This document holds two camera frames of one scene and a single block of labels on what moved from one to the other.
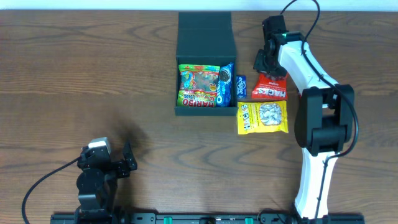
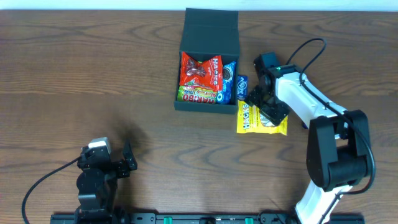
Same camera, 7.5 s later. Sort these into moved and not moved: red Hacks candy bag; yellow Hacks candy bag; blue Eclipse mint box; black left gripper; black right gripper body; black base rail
Moved: black right gripper body; red Hacks candy bag
Not moved: black left gripper; blue Eclipse mint box; black base rail; yellow Hacks candy bag
